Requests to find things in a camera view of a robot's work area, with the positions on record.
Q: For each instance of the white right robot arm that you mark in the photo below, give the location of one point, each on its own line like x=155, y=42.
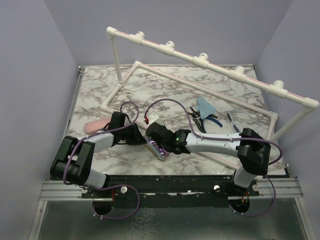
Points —
x=251, y=149

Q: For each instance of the plaid glasses case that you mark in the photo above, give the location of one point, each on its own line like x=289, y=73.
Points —
x=157, y=150

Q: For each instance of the white PVC pipe rack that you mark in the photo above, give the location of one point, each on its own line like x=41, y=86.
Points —
x=276, y=89

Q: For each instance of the black blue sunglasses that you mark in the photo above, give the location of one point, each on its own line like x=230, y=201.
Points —
x=200, y=122

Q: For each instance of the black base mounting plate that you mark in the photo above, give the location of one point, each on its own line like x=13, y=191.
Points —
x=169, y=191

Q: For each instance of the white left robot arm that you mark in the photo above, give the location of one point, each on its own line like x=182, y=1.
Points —
x=73, y=161

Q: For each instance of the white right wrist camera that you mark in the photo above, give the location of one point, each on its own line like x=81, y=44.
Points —
x=153, y=117

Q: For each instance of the light blue sunglasses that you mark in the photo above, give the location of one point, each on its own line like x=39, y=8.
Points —
x=236, y=127

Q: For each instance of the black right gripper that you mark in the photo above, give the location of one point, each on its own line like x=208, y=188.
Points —
x=162, y=126

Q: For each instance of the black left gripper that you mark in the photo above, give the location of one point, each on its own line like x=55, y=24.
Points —
x=138, y=138

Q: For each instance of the pink glasses case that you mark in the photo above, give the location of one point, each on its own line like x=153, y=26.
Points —
x=96, y=125

